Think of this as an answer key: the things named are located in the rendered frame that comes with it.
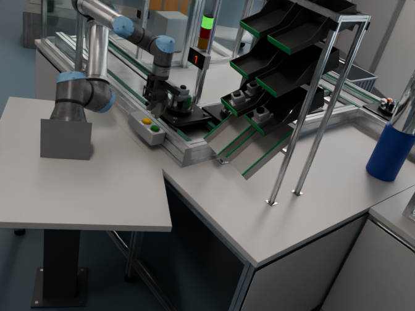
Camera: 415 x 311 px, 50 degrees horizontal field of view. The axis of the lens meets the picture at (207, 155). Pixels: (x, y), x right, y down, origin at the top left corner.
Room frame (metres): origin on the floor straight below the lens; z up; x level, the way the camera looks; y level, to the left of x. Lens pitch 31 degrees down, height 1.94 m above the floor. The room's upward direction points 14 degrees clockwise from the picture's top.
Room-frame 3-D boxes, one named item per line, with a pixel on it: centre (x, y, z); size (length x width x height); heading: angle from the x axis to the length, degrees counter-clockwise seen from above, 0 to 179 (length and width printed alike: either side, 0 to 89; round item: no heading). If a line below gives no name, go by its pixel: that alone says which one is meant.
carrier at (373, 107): (2.63, -1.03, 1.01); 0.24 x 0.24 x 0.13; 46
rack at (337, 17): (1.70, -0.25, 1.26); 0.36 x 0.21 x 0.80; 46
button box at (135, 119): (1.76, 0.31, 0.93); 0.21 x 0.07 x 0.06; 46
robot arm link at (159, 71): (1.70, 0.27, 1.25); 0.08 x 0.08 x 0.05
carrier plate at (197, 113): (1.95, 0.19, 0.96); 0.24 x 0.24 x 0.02; 46
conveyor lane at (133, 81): (2.08, 0.29, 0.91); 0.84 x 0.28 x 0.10; 46
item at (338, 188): (2.18, -0.21, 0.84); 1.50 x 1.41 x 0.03; 46
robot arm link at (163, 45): (1.70, 0.27, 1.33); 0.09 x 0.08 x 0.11; 50
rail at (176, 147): (1.94, 0.40, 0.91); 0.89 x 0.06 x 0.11; 46
